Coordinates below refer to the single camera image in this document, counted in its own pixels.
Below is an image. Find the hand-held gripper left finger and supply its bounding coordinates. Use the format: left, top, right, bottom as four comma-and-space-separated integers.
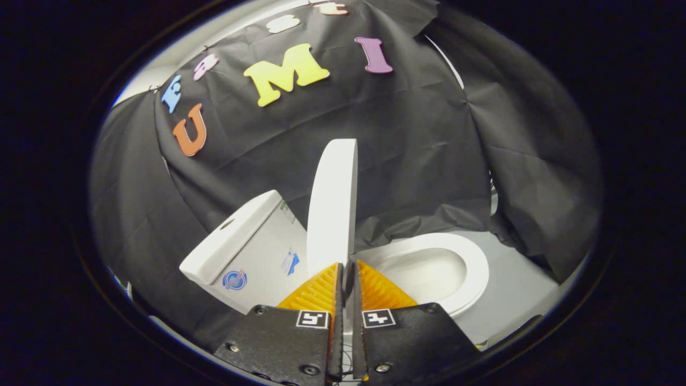
213, 262, 344, 384

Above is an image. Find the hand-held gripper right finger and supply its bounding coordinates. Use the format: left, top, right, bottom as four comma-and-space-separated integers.
351, 260, 481, 382

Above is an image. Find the white toilet lid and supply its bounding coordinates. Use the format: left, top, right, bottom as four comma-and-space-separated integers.
307, 138, 359, 301

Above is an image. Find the white toilet bowl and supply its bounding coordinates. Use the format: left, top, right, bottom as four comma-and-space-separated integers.
370, 248, 468, 309

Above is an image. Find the black backdrop cloth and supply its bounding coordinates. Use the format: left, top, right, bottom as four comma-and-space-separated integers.
90, 0, 604, 349

